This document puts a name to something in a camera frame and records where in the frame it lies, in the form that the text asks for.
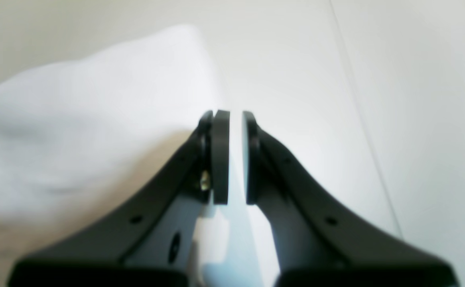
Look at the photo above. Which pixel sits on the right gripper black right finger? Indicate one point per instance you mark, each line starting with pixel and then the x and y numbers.
pixel 320 242

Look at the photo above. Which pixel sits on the white T-shirt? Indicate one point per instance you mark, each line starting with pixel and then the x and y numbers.
pixel 69 129

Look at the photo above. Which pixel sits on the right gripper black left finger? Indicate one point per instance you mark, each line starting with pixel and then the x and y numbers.
pixel 146 241

